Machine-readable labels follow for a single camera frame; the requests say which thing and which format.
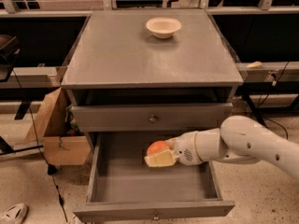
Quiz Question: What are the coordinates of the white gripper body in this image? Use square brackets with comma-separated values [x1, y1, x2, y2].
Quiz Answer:
[174, 132, 203, 165]

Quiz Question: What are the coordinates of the orange fruit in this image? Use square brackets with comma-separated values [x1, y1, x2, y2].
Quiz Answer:
[147, 141, 169, 155]

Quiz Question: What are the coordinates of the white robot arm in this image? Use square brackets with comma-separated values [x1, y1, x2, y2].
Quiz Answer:
[145, 116, 299, 179]

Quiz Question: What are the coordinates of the grey top drawer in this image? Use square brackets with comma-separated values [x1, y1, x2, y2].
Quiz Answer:
[72, 103, 233, 132]

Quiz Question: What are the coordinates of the open grey middle drawer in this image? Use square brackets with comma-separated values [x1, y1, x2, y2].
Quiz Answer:
[74, 131, 235, 224]

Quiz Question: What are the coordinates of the grey wooden drawer cabinet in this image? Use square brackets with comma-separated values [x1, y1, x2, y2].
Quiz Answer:
[62, 9, 243, 147]

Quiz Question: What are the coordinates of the brown cardboard box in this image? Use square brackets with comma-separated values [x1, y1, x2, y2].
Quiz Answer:
[24, 88, 91, 165]

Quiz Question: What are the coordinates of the small yellow foam piece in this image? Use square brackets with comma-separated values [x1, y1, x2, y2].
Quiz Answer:
[246, 61, 262, 69]

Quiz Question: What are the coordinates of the white paper bowl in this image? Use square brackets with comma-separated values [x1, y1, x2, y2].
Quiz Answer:
[146, 17, 181, 39]

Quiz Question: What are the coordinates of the white sneaker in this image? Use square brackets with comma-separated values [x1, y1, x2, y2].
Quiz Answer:
[0, 203, 28, 224]

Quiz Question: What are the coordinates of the black floor cable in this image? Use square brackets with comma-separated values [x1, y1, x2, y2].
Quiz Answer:
[8, 68, 68, 222]

